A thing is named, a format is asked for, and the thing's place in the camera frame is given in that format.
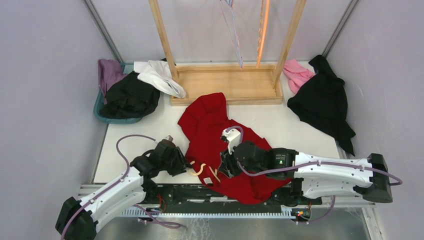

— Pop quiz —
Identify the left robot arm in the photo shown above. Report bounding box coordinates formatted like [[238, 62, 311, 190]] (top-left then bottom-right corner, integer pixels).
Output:
[[55, 139, 188, 240]]

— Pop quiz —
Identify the black garment on right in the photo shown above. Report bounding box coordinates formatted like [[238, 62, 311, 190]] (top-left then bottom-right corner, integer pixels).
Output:
[[287, 54, 356, 156]]

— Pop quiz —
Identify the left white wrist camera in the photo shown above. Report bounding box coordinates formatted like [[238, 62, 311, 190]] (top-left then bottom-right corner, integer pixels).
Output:
[[163, 135, 174, 143]]

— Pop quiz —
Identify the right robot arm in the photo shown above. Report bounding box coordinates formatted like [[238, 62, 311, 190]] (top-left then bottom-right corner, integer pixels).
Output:
[[219, 141, 394, 204]]

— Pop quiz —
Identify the teal laundry basket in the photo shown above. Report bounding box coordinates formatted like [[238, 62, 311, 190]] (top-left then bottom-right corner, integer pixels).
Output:
[[93, 62, 142, 125]]

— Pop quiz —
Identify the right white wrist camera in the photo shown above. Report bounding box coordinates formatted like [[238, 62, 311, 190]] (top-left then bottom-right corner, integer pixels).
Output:
[[221, 125, 244, 155]]

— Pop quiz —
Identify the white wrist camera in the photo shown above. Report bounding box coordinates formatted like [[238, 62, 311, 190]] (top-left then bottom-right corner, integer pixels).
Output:
[[163, 135, 174, 143], [221, 125, 244, 155]]

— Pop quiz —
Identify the purple cable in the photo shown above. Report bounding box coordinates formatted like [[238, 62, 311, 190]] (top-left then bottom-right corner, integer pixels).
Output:
[[228, 125, 404, 225], [60, 134, 182, 240]]

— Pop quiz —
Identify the aluminium frame rail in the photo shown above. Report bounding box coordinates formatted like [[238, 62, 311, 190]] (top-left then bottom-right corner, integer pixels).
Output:
[[76, 184, 377, 220]]

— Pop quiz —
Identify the black garment in basket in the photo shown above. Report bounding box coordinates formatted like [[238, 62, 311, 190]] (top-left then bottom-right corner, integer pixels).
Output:
[[100, 71, 161, 119]]

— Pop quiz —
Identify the purple garment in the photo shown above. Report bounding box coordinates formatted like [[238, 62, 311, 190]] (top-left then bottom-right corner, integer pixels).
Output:
[[97, 58, 127, 104]]

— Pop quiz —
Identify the wooden hanger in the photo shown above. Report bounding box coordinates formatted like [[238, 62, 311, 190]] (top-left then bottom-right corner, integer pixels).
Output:
[[187, 163, 221, 186]]

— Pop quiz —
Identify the white garment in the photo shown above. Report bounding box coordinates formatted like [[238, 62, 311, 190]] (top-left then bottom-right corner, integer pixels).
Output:
[[133, 60, 187, 98]]

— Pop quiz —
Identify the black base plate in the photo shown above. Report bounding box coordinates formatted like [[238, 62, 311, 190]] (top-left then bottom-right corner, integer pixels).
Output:
[[140, 184, 323, 214]]

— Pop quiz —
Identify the wooden clothes rack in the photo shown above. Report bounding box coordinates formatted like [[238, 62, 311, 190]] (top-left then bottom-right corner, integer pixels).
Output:
[[149, 0, 306, 106]]

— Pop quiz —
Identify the pink garment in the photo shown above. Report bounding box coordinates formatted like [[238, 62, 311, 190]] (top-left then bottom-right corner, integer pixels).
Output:
[[282, 59, 315, 94]]

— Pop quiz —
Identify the red skirt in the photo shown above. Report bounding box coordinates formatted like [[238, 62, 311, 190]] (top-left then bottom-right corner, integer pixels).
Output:
[[177, 92, 292, 206]]

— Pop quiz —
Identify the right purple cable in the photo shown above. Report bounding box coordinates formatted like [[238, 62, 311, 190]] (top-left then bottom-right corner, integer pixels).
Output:
[[228, 125, 404, 225]]

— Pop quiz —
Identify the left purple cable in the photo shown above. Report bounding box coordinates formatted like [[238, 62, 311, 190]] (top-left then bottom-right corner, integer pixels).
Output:
[[60, 134, 182, 240]]

